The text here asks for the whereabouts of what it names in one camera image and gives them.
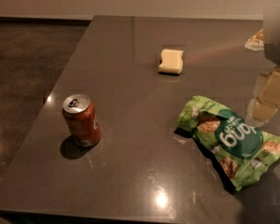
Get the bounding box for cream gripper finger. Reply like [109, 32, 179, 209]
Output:
[245, 65, 280, 127]

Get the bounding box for red coke can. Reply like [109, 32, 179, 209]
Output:
[63, 93, 101, 147]

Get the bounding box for orange white snack packet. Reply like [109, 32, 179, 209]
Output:
[245, 29, 264, 51]

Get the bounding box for green chip bag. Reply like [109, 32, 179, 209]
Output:
[176, 95, 280, 190]

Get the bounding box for yellow sponge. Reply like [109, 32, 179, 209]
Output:
[159, 49, 184, 75]

